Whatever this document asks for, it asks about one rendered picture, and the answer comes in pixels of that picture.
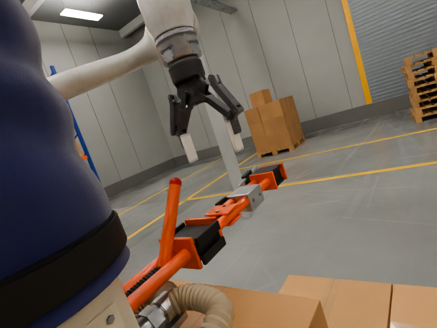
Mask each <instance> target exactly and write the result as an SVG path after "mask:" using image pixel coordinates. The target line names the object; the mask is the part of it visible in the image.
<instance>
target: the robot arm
mask: <svg viewBox="0 0 437 328"><path fill-rule="evenodd" d="M137 3H138V6H139V9H140V13H141V15H142V18H143V20H144V22H145V25H146V26H145V33H144V36H143V38H142V40H141V41H140V42H139V43H137V44H136V45H134V46H133V47H132V48H129V49H128V50H126V51H123V52H121V53H119V54H116V55H113V56H110V57H107V58H104V59H100V60H98V61H94V62H91V63H88V64H84V65H82V66H78V67H76V68H72V69H70V70H66V71H63V72H60V73H58V74H55V75H52V76H49V77H47V78H46V79H47V80H48V81H49V82H50V83H51V84H52V85H53V86H54V87H55V88H56V90H57V91H58V92H59V93H60V94H61V95H62V97H63V98H64V99H65V101H67V100H69V99H71V98H74V97H76V96H78V95H80V94H83V93H85V92H88V91H90V90H92V89H94V88H97V87H99V86H102V85H104V84H106V83H108V82H111V81H114V80H115V79H118V78H120V77H123V76H125V75H127V74H130V73H131V72H134V71H136V70H138V69H141V68H143V67H145V66H147V65H148V64H150V63H152V62H155V61H158V60H161V61H162V63H163V66H164V67H165V68H169V70H168V72H169V74H170V77H171V80H172V83H173V85H175V86H176V88H177V93H176V94H169V95H168V101H169V104H170V134H171V136H174V135H175V136H177V137H179V140H180V143H181V146H182V148H183V149H185V153H186V155H187V159H188V160H189V163H192V162H194V161H197V160H198V156H197V153H196V150H195V148H194V145H193V142H192V139H191V136H190V133H187V128H188V124H189V119H190V115H191V110H192V109H193V107H194V106H197V105H199V104H200V103H204V102H205V103H208V104H209V105H210V106H211V107H213V108H214V109H216V110H217V111H218V112H219V113H221V114H222V115H224V116H225V117H226V118H227V119H226V120H225V123H226V127H227V129H228V133H229V136H230V139H231V142H232V145H233V149H234V151H235V152H238V151H240V150H242V149H244V146H243V142H242V140H241V136H240V134H239V133H241V127H240V124H239V120H238V115H239V114H240V113H242V112H243V111H244V108H243V106H242V105H241V104H240V103H239V102H238V101H237V100H236V99H235V97H234V96H233V95H232V94H231V92H230V91H229V90H228V89H227V88H226V87H225V86H224V85H223V84H222V81H221V80H220V77H219V75H218V74H210V75H208V78H207V79H206V78H205V70H204V67H203V64H202V61H201V59H199V58H200V57H201V56H202V50H201V48H200V44H199V41H200V25H199V22H198V18H197V17H196V14H195V13H194V11H193V9H192V5H191V1H190V0H137ZM209 86H211V87H212V88H213V90H214V91H215V92H216V93H217V94H218V95H219V96H220V98H221V99H222V100H223V101H224V103H223V102H222V101H220V100H219V99H218V98H216V97H215V95H214V94H213V93H211V92H209V91H208V90H209ZM180 101H181V104H180ZM175 129H176V130H175Z"/></svg>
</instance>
